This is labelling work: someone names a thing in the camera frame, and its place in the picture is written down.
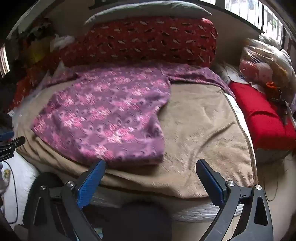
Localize grey pillow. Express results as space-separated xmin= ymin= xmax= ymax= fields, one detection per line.
xmin=84 ymin=0 xmax=212 ymax=25

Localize red patterned pillow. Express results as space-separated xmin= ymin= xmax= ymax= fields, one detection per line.
xmin=59 ymin=17 xmax=219 ymax=69

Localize yellow bag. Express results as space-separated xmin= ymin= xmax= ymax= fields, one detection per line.
xmin=28 ymin=42 xmax=53 ymax=63

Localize red floral cloth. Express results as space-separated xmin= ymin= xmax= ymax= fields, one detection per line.
xmin=9 ymin=65 xmax=60 ymax=112

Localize white crumpled cloth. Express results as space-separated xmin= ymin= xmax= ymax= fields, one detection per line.
xmin=50 ymin=35 xmax=75 ymax=50

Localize clear plastic bag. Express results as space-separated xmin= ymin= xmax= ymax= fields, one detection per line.
xmin=239 ymin=38 xmax=294 ymax=93

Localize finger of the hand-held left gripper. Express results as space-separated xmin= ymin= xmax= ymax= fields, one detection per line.
xmin=0 ymin=131 xmax=15 ymax=141
xmin=0 ymin=136 xmax=25 ymax=149

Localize dark cloth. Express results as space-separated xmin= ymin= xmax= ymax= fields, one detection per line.
xmin=102 ymin=200 xmax=173 ymax=241

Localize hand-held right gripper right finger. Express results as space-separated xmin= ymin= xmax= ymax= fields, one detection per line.
xmin=196 ymin=159 xmax=274 ymax=241

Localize beige fleece blanket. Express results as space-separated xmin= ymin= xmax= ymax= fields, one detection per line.
xmin=14 ymin=81 xmax=256 ymax=200

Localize black cable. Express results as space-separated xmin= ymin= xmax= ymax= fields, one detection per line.
xmin=3 ymin=160 xmax=19 ymax=225

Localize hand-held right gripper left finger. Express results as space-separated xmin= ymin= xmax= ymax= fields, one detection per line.
xmin=28 ymin=159 xmax=107 ymax=241

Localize window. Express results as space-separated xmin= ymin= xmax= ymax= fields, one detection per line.
xmin=199 ymin=0 xmax=285 ymax=44

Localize purple floral garment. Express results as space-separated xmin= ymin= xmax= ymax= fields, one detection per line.
xmin=31 ymin=62 xmax=236 ymax=165

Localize red cushion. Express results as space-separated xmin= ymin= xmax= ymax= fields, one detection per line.
xmin=228 ymin=82 xmax=296 ymax=151

